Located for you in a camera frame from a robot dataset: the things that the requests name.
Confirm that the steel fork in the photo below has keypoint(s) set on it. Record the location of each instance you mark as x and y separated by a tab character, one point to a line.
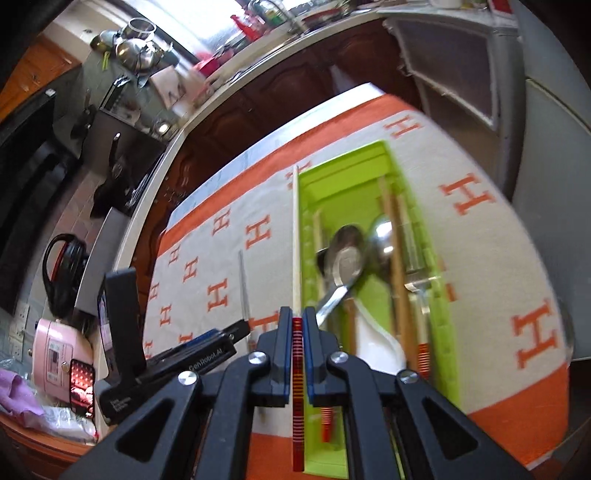
418	284

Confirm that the bamboo chopstick red bands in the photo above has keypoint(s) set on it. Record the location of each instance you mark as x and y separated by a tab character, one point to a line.
424	360

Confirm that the oval steel spoon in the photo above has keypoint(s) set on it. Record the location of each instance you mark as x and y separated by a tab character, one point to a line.
381	244

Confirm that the white plastic bag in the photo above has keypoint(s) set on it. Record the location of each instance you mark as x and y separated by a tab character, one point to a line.
346	85

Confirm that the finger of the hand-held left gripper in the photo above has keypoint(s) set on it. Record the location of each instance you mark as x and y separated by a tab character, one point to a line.
201	340
240	333

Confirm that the orange and beige printed blanket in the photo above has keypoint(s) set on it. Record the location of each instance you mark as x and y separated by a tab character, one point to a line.
485	258

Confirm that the purple cloth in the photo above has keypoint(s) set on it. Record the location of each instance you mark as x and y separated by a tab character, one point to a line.
18	392

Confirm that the steel pots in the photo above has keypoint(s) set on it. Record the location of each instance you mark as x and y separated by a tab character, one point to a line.
136	46

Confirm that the green plastic utensil tray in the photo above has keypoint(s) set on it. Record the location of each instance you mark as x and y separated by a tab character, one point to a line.
351	180

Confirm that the pink rice cooker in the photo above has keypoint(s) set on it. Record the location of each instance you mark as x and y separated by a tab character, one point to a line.
57	355

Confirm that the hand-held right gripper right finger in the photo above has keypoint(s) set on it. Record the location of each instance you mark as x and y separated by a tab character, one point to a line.
310	355

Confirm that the white ceramic spoon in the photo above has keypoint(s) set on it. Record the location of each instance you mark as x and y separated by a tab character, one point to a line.
378	341

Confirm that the steel splash panel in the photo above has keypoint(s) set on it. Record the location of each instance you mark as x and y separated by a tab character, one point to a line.
104	258

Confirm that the grey refrigerator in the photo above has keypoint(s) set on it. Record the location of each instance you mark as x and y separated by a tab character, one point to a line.
549	101

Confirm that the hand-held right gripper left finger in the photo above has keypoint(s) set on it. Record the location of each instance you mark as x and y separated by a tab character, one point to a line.
287	355

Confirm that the round steel spoon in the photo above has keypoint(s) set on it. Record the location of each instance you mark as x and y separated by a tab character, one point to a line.
344	258

